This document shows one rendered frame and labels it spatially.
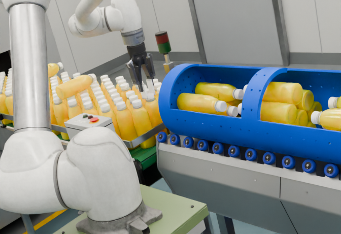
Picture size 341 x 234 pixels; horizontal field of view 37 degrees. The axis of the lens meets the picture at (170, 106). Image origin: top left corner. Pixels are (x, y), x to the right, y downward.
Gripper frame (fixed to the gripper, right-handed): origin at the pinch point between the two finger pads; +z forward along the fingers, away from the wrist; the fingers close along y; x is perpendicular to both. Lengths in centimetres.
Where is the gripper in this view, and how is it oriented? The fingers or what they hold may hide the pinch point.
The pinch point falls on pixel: (147, 89)
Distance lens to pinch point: 216.7
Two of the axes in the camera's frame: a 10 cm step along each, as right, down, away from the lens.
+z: 2.3, 9.1, 3.4
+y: 6.8, -4.0, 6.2
